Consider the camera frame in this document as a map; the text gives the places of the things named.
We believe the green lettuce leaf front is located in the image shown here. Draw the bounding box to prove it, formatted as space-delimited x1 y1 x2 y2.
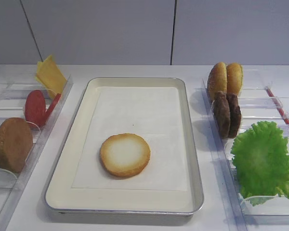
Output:
231 121 289 206

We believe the left brown meat patty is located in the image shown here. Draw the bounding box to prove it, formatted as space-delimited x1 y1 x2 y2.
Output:
213 91 230 139

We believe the brown meat patty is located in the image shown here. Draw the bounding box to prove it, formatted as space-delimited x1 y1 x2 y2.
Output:
213 91 230 139
226 93 241 138

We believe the right brown meat patty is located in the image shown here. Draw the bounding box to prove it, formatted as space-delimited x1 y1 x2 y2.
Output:
226 93 241 138

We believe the thin red tomato slice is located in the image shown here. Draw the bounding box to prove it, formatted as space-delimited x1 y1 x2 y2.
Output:
44 93 61 123

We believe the yellow cheese slice front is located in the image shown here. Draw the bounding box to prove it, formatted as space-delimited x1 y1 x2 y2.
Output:
36 61 67 99

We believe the yellow cheese slice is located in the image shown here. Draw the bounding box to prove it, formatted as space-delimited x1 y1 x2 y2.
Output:
37 55 53 73
36 61 67 99

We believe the yellow cheese slice back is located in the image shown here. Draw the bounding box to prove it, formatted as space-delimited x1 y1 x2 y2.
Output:
37 55 53 73

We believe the round red tomato slice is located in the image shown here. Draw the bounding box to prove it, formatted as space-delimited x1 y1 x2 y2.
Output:
25 90 46 127

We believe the white parchment paper sheet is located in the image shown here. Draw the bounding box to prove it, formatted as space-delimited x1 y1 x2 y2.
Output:
72 87 188 191

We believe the metal baking tray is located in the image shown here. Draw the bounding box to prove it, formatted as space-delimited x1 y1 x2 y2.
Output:
45 77 204 216

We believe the bottom bun slice on tray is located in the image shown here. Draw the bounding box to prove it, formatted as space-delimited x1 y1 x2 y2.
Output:
100 133 151 178

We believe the left top bun half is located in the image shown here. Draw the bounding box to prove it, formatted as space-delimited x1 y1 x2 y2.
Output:
207 62 227 102

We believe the bun half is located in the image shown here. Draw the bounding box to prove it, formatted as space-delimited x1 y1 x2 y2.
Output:
226 63 243 95
207 62 227 102

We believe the right top bun half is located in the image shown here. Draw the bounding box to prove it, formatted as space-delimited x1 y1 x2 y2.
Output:
226 63 243 95

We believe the right clear acrylic rack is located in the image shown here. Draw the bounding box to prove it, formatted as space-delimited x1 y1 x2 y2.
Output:
201 68 289 231

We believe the clear acrylic rack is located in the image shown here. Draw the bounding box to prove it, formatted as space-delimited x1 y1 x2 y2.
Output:
201 68 289 231
0 77 73 231

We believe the red white striped strip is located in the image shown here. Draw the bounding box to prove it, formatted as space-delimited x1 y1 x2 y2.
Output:
265 87 289 125

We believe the brown bun in left rack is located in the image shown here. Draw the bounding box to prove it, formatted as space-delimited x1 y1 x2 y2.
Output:
0 117 33 173

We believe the left clear acrylic rack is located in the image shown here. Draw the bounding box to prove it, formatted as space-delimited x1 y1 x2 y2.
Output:
0 77 73 231

